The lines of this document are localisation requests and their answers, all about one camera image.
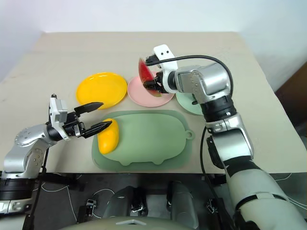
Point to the black table frame bar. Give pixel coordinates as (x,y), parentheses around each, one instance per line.
(120,177)

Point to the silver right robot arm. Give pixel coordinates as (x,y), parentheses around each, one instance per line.
(230,143)

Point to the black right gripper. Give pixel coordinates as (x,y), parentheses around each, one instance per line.
(161,82)

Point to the brown cabinet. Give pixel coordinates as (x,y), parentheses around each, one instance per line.
(293,105)

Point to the yellow plate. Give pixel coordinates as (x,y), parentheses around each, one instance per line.
(100,88)

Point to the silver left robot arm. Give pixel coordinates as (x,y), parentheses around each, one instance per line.
(22,153)

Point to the red watermelon slice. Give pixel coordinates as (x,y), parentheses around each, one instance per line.
(146,72)

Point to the grey-green robot torso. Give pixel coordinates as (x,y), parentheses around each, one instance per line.
(96,225)

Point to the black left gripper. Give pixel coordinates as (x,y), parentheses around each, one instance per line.
(73,125)

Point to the green pig-shaped cutting board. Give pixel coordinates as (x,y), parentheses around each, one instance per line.
(148,139)

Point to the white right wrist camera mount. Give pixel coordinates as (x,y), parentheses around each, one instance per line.
(165,58)

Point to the light green plate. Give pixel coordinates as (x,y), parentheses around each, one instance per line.
(185,102)

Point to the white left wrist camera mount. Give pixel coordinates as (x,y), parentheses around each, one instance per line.
(57,109)

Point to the pink plate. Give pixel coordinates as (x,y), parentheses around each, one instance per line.
(139,95)

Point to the yellow mango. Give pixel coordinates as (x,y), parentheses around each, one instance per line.
(108,142)

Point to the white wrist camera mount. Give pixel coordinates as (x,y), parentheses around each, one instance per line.
(57,109)
(165,58)

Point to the dark grey rounded cover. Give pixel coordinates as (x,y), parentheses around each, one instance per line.
(122,200)
(183,201)

